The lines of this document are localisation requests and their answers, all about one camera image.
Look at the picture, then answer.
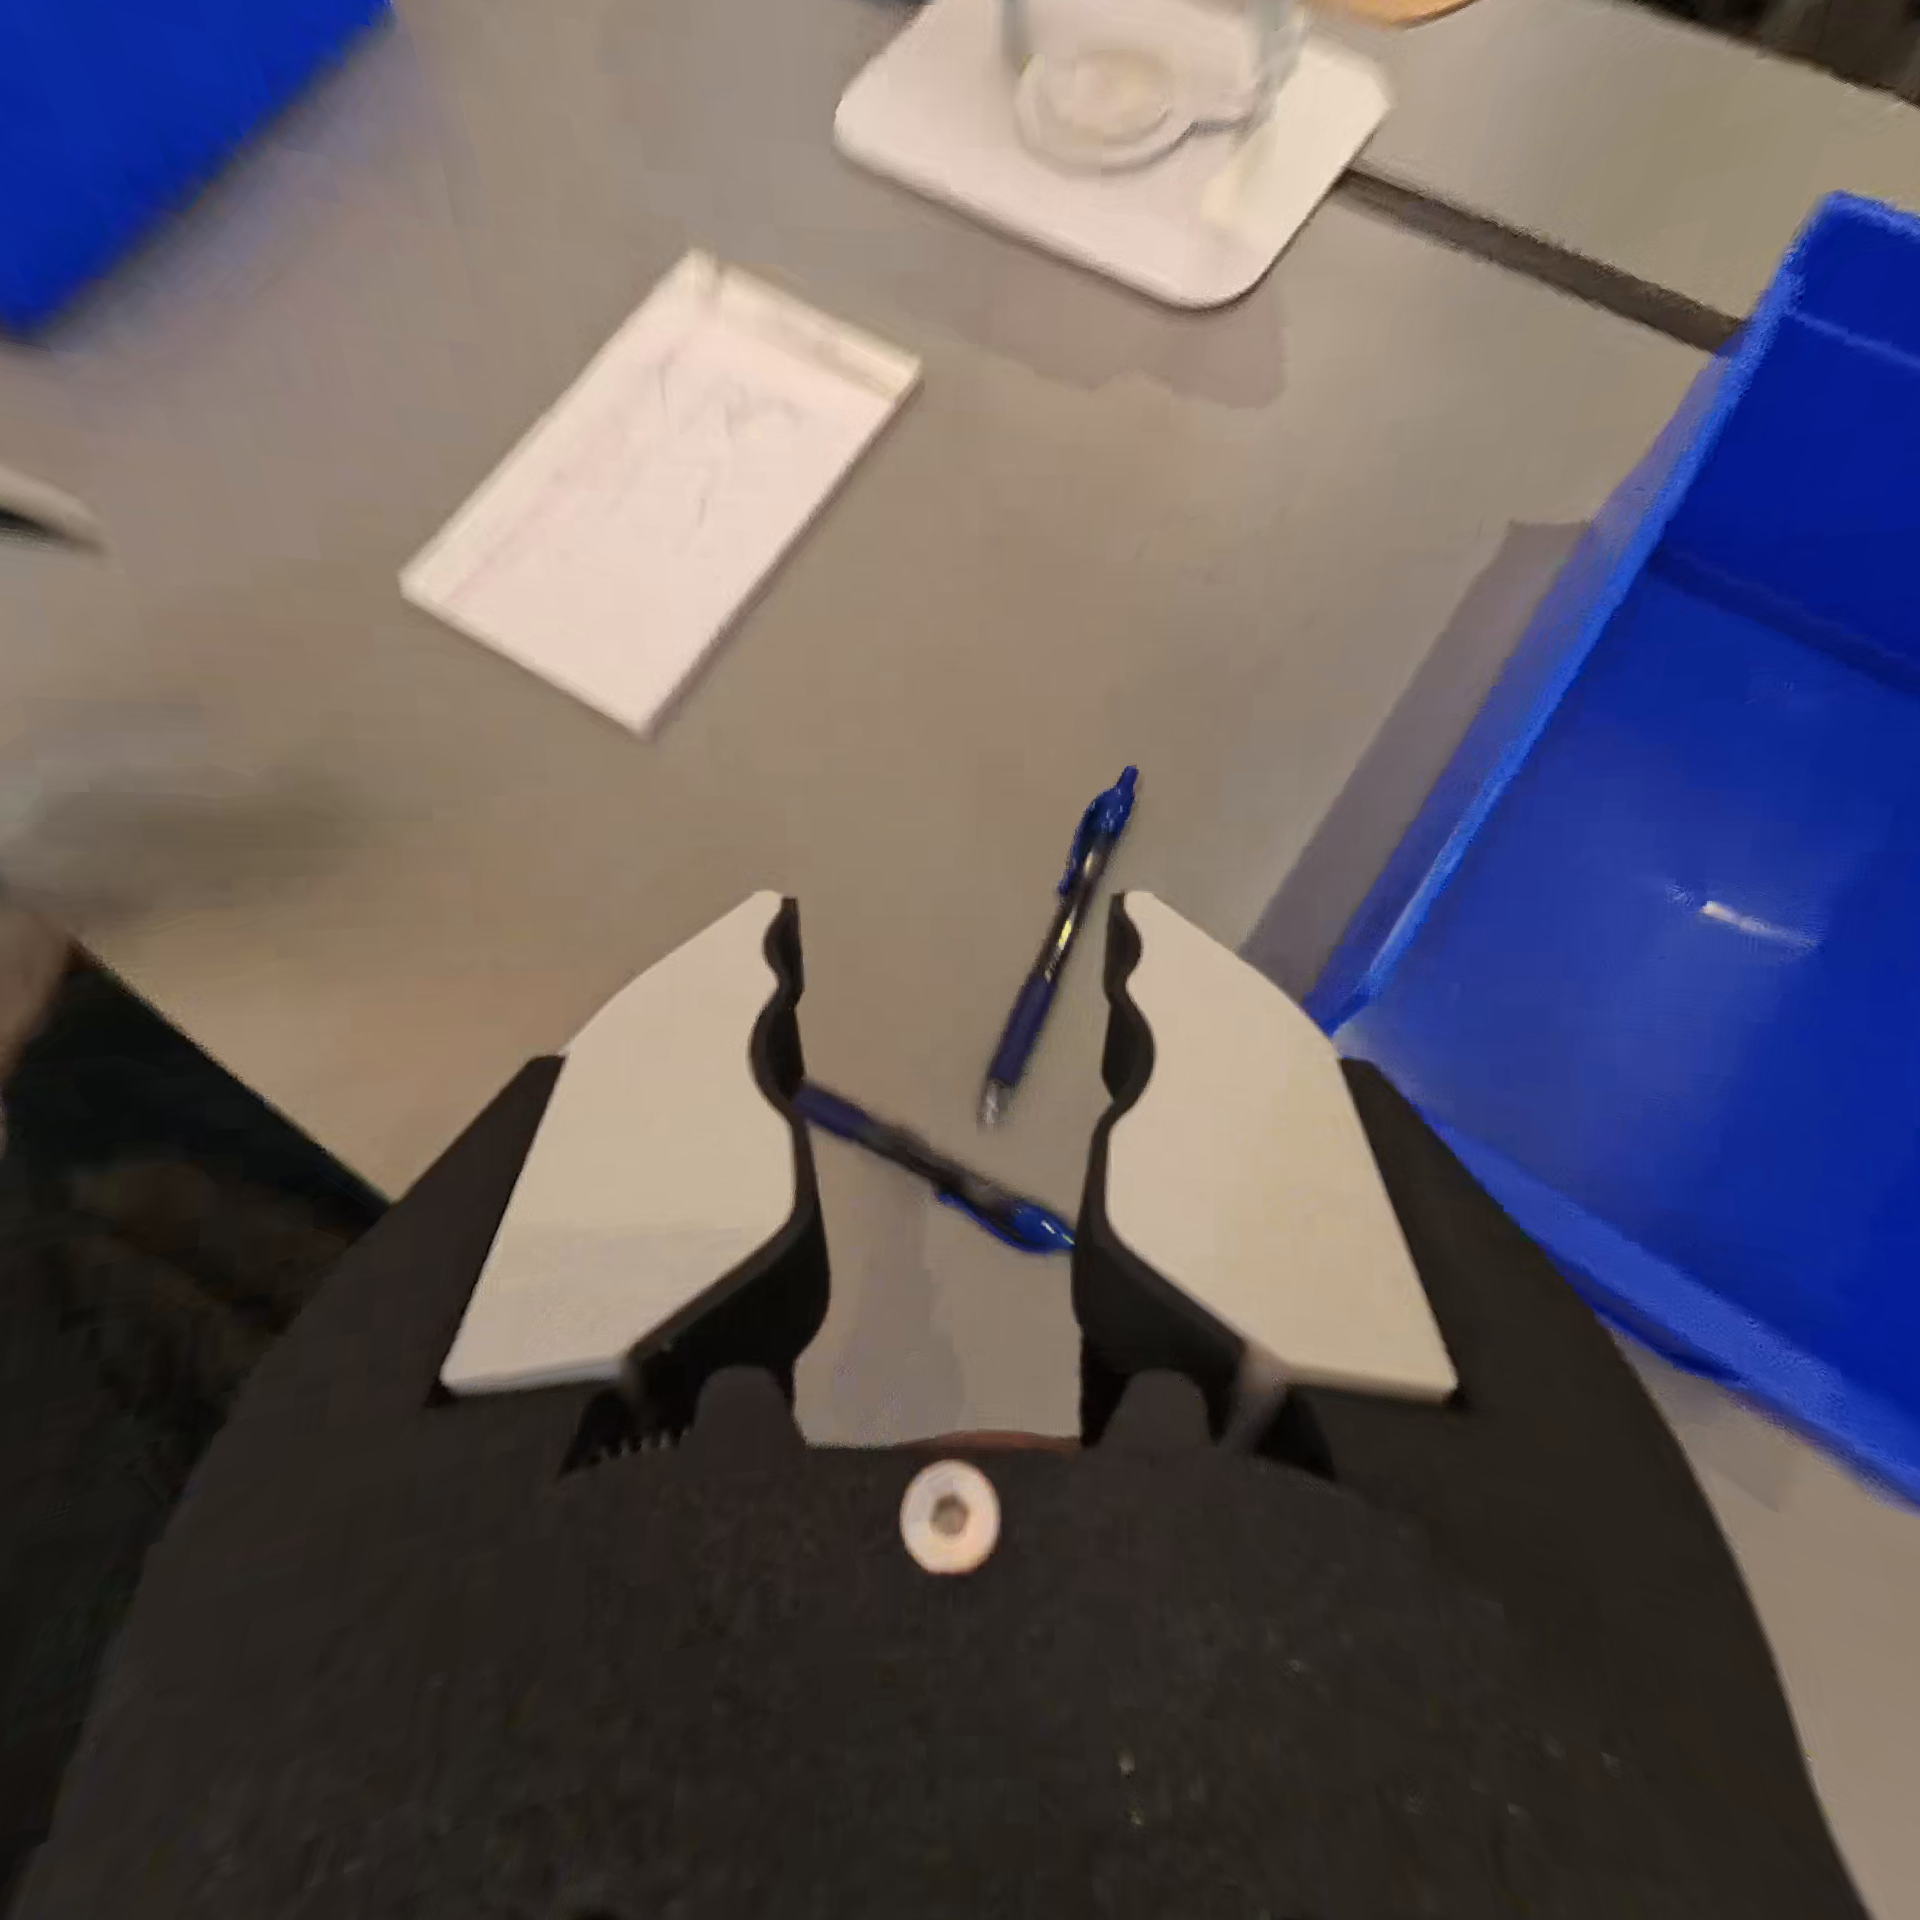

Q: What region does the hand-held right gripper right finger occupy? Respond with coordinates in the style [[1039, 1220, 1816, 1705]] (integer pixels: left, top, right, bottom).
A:
[[1071, 889, 1462, 1445]]

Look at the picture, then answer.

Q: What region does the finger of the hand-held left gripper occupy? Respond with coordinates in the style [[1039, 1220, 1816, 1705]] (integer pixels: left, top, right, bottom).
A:
[[0, 463, 109, 557]]

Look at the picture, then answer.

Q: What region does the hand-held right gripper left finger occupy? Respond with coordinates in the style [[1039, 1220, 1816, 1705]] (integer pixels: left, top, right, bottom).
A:
[[437, 889, 832, 1401]]

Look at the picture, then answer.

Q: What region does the blue retractable pen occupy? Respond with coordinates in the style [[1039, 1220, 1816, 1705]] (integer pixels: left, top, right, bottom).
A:
[[977, 766, 1142, 1131], [796, 1083, 1075, 1255]]

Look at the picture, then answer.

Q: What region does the white lined notepad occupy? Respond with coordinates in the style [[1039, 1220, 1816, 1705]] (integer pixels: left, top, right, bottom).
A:
[[399, 249, 925, 741]]

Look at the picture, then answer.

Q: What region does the blue plastic bin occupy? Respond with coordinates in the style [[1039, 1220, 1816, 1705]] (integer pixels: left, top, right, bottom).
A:
[[0, 0, 395, 335], [1303, 191, 1920, 1503]]

